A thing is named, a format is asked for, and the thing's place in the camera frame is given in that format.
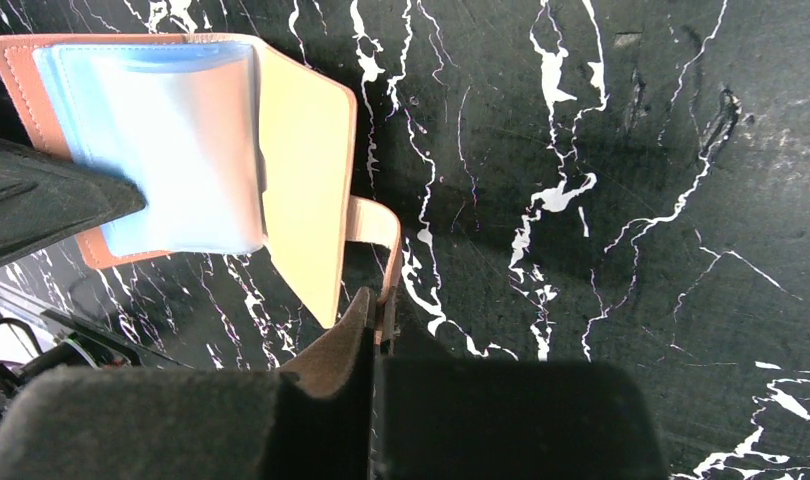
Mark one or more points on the brown leather card holder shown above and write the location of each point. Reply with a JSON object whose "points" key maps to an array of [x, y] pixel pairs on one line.
{"points": [[235, 146]]}

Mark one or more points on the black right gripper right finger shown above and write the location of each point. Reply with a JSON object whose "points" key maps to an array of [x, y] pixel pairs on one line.
{"points": [[444, 417]]}

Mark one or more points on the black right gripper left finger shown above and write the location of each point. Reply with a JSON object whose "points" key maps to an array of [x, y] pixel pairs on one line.
{"points": [[308, 419]]}

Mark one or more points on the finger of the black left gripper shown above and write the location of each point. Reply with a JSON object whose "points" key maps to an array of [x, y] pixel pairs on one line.
{"points": [[44, 200]]}

